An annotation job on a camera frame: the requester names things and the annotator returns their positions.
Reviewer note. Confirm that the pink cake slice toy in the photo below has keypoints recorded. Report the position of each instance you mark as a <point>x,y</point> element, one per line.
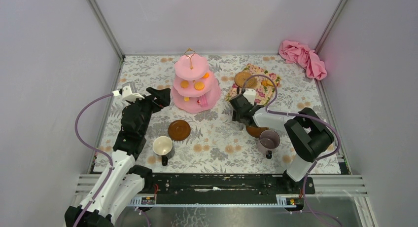
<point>202,102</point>

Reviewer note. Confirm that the floral tablecloth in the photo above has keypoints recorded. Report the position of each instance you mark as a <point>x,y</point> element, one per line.
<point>216,144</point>

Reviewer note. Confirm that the crumpled pink cloth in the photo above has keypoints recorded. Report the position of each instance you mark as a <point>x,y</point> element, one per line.
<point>297,53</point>

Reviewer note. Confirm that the mauve mug black handle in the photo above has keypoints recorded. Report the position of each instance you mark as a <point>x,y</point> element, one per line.
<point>268,142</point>

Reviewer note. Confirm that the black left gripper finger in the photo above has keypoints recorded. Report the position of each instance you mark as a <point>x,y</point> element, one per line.
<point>154,93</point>
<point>159,104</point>

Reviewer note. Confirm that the brown saucer right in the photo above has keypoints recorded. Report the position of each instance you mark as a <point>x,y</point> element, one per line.
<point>255,131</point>

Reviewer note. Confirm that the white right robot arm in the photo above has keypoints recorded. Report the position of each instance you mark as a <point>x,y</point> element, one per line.
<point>309,135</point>

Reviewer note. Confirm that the pink three-tier cake stand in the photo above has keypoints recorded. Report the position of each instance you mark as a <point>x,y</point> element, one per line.
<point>192,67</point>

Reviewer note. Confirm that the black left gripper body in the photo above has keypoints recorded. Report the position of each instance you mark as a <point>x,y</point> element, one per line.
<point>151,99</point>

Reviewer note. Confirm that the floral rectangular serving tray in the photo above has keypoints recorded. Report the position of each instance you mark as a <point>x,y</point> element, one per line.
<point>263,93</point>

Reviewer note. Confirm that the small orange cookie toy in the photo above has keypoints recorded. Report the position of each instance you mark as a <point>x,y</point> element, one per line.
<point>199,85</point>

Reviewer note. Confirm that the cream mug black handle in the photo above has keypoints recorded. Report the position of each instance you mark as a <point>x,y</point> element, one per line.
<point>164,148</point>

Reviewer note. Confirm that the round woven brown coaster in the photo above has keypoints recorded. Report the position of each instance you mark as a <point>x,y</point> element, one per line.
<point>244,78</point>

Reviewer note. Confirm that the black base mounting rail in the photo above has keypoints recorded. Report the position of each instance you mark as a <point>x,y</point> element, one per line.
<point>182,189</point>

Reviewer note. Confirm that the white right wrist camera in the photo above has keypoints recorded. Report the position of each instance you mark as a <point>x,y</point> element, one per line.
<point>250,95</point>

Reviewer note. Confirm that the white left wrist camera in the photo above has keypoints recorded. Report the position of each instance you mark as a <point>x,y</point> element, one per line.
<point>128,92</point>

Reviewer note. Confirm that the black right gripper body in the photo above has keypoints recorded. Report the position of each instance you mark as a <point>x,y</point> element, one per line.
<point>236,117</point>

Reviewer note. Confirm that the round orange cookie toy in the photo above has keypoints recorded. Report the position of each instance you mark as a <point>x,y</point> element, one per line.
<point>184,84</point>

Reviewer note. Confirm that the brown saucer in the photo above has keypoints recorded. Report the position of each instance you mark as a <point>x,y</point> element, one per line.
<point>179,130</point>
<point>255,131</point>

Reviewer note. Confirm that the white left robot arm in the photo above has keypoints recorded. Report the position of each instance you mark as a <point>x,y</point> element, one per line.
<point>122,178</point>

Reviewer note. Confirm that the orange star cookie toy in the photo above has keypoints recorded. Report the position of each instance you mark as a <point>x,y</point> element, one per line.
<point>206,75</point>

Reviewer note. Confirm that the brown saucer left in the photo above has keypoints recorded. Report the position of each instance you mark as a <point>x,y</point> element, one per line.
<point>179,130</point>

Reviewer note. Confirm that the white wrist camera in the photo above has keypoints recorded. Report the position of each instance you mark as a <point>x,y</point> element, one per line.
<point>250,95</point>
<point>128,92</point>

